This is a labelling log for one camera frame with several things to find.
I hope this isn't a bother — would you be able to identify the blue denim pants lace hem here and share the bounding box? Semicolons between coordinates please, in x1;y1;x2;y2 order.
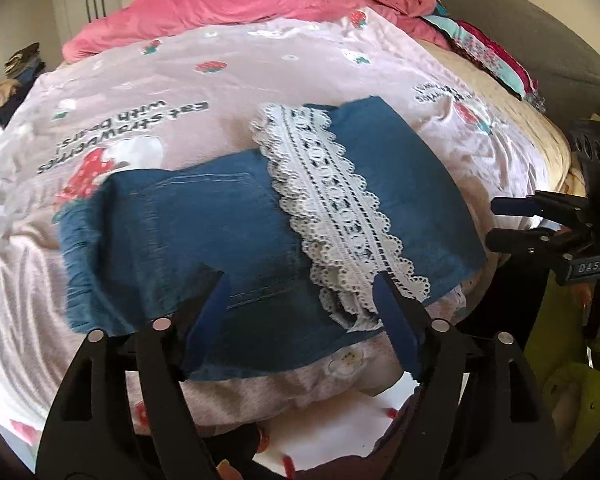
56;96;486;382

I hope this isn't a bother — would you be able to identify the person right hand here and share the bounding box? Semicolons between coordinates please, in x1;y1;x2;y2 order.
570;283;595;325

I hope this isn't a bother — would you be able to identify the person left hand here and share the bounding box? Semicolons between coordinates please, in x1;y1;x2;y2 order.
216;460;242;480

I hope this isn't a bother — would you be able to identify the beige bed sheet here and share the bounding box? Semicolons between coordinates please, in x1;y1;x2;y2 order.
418;40;571;192

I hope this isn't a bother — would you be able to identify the olive green jacket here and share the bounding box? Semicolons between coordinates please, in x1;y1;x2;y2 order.
524;276;600;470

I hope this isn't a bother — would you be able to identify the grey upholstered headboard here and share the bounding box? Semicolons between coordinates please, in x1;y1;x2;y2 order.
441;0;600;130

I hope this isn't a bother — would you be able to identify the floral teal red pillow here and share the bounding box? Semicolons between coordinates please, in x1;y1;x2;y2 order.
422;13;546;114

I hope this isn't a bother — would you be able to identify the hot pink comforter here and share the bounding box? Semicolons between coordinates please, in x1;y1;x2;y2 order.
62;0;450;63

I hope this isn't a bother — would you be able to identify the pink strawberry print quilt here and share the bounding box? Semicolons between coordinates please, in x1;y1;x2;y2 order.
0;9;550;430

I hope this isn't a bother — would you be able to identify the clothes pile on chair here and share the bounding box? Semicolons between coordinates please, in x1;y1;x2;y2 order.
0;42;46;129

